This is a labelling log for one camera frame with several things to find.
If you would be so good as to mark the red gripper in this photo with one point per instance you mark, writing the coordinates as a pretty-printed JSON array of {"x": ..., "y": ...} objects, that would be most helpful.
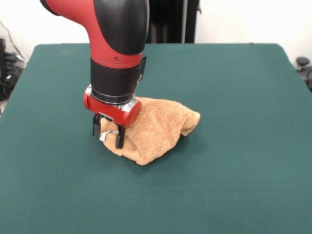
[{"x": 122, "y": 117}]

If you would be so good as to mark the orange terry towel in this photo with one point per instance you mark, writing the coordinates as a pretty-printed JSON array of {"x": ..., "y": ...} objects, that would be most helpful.
[{"x": 165, "y": 126}]

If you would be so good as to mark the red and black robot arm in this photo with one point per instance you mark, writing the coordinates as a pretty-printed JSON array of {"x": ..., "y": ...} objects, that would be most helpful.
[{"x": 109, "y": 36}]

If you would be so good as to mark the dark green table cloth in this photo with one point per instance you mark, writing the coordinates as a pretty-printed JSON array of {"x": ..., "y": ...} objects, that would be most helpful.
[{"x": 73, "y": 182}]

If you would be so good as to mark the black chair base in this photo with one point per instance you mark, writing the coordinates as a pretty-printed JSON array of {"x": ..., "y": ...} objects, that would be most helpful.
[{"x": 302, "y": 61}]

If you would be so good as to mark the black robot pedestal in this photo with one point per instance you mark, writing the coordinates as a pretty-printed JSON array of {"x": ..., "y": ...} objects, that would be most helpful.
[{"x": 170, "y": 22}]

